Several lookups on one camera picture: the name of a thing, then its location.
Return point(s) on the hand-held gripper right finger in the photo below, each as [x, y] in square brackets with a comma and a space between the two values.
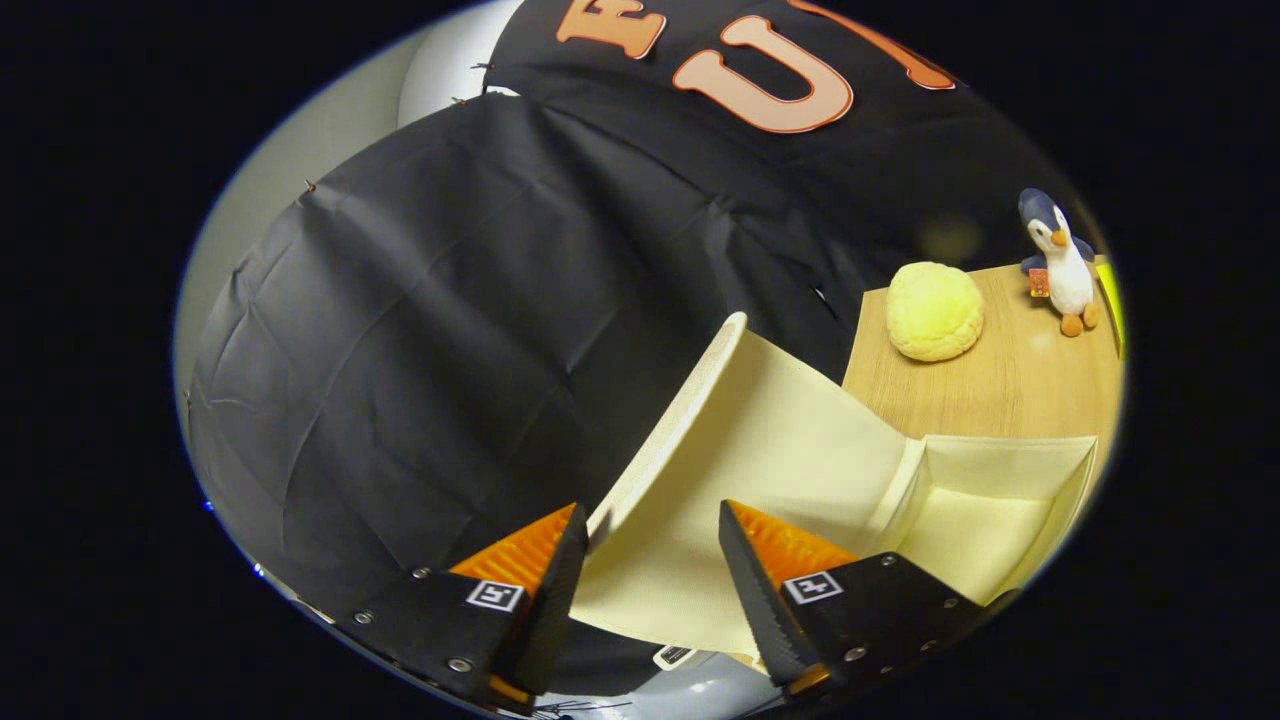
[760, 600]

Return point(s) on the cream fabric storage box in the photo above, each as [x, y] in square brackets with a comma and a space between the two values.
[800, 450]

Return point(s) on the penguin plush toy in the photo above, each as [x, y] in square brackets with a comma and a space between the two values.
[1065, 275]

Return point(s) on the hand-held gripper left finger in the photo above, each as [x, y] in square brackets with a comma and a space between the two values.
[560, 600]

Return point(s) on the yellow bun plush cushion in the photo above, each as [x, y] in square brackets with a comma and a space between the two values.
[935, 312]

